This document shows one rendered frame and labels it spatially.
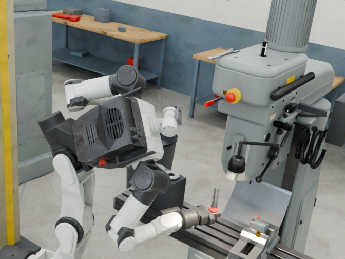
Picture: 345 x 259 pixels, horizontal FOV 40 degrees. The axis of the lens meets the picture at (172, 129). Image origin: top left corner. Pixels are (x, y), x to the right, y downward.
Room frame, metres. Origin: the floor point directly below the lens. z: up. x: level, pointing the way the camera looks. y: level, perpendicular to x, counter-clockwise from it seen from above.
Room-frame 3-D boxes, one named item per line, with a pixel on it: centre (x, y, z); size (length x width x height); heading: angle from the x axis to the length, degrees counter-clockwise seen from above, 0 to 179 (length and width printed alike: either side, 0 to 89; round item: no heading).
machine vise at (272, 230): (1.88, -0.45, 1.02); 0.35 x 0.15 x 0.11; 151
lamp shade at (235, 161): (1.74, -0.28, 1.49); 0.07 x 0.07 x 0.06
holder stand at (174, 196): (2.21, 0.02, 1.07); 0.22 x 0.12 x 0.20; 53
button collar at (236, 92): (1.78, -0.23, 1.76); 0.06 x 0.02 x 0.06; 58
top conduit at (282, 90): (1.93, -0.49, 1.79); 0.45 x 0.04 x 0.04; 148
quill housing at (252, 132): (1.98, -0.35, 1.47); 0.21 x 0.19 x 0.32; 58
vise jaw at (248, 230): (1.86, -0.44, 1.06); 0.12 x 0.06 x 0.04; 61
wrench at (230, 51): (1.91, -0.17, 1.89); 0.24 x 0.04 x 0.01; 150
